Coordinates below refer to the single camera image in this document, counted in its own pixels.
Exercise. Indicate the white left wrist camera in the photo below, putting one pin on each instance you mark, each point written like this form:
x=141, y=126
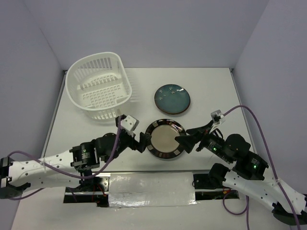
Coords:
x=127, y=123

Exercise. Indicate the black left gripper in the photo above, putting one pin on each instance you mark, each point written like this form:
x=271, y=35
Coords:
x=140, y=145

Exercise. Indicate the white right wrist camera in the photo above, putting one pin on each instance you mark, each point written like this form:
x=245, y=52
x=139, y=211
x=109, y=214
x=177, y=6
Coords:
x=217, y=118

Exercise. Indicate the white plastic dish rack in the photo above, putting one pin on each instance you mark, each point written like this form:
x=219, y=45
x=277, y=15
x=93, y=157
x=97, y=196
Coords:
x=98, y=85

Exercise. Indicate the black plate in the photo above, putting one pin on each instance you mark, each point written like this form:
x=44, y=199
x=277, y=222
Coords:
x=163, y=133

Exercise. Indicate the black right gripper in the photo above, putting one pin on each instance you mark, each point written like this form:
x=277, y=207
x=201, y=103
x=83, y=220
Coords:
x=199, y=133

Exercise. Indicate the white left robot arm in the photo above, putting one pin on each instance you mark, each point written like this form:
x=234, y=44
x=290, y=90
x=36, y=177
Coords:
x=76, y=167

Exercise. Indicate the beige plate with dark rim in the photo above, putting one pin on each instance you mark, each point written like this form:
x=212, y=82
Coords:
x=165, y=155

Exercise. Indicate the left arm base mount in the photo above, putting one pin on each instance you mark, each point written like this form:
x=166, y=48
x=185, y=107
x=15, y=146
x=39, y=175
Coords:
x=96, y=191

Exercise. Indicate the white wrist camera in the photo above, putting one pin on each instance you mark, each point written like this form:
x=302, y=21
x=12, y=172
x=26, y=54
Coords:
x=217, y=118
x=127, y=123

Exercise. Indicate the blue glazed ceramic plate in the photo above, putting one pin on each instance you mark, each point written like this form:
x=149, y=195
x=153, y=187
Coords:
x=173, y=105

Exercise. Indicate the teal plate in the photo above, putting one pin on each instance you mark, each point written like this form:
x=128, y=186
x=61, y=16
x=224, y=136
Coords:
x=171, y=90

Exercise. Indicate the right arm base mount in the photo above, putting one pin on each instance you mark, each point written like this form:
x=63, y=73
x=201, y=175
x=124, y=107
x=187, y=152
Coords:
x=205, y=190

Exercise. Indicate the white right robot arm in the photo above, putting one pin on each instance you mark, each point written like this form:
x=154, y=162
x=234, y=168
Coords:
x=251, y=175

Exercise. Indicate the silver foil tape sheet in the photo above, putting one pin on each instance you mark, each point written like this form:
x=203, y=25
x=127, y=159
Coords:
x=170, y=189

